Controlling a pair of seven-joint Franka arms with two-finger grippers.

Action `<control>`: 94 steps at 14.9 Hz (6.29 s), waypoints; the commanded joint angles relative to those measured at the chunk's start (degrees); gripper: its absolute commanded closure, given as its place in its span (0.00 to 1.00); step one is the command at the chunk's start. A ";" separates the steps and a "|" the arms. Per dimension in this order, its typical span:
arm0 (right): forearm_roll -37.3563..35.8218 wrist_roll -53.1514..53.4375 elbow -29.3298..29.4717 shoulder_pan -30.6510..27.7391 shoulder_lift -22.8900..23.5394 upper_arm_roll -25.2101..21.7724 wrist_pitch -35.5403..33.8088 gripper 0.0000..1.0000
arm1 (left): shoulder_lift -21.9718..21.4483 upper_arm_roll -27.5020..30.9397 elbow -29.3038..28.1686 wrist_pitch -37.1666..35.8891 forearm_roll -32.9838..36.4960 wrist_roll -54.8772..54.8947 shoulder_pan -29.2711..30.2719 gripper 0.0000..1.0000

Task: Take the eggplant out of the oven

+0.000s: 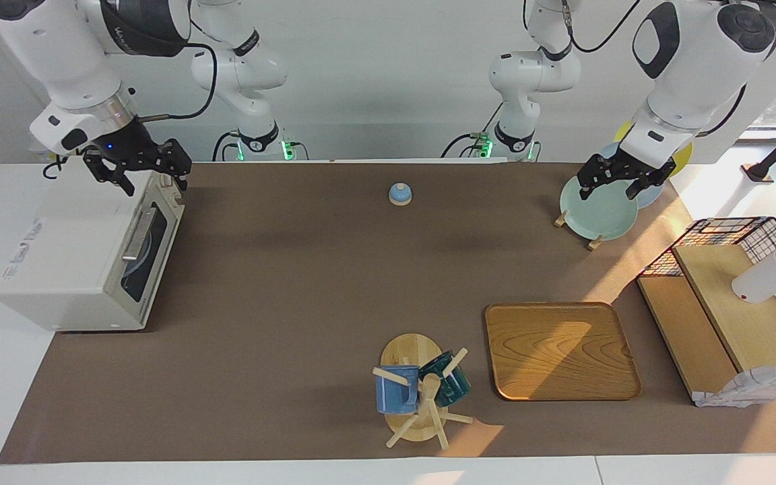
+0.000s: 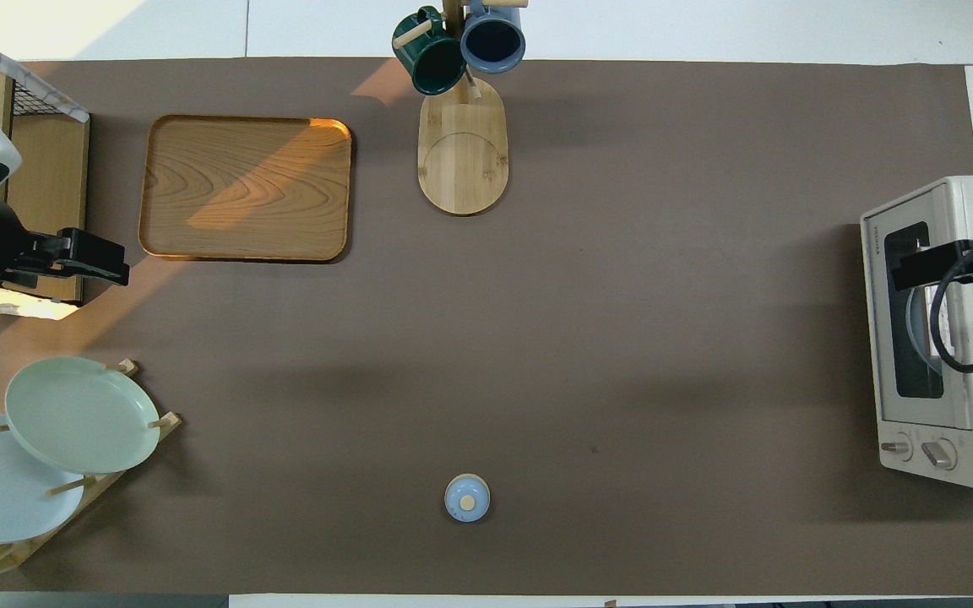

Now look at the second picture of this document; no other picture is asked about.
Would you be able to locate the wooden mug tree stand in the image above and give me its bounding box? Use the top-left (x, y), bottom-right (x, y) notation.
top-left (394, 0), bottom-right (530, 216)

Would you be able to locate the blue mug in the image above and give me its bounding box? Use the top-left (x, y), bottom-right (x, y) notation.
top-left (459, 0), bottom-right (527, 74)

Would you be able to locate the dark green mug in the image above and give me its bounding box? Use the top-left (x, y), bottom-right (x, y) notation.
top-left (392, 7), bottom-right (468, 95)

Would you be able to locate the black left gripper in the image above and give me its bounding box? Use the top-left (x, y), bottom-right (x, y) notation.
top-left (7, 228), bottom-right (130, 288)

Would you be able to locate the black wire basket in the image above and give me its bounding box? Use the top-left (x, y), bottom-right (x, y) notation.
top-left (0, 41), bottom-right (58, 117)

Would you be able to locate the white marbled panel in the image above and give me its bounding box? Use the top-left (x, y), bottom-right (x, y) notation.
top-left (0, 21), bottom-right (90, 124)

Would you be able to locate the glass oven door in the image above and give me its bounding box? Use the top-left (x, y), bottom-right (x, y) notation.
top-left (862, 190), bottom-right (973, 428)

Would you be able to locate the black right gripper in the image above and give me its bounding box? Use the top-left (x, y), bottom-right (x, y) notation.
top-left (890, 234), bottom-right (973, 293)

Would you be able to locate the wooden plate rack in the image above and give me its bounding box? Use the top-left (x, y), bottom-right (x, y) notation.
top-left (0, 359), bottom-right (182, 579)

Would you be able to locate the wooden stepped shelf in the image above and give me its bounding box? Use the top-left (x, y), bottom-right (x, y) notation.
top-left (0, 63), bottom-right (90, 305)

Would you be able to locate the pale green plate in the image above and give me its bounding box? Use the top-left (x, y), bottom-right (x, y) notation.
top-left (5, 356), bottom-right (161, 475)

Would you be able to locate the rectangular wooden tray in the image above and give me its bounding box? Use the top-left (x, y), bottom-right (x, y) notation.
top-left (139, 115), bottom-right (354, 263)

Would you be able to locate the brown table mat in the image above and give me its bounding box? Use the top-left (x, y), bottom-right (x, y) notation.
top-left (0, 57), bottom-right (973, 596)

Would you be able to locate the blue service bell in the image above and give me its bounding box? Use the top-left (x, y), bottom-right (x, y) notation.
top-left (444, 474), bottom-right (491, 524)

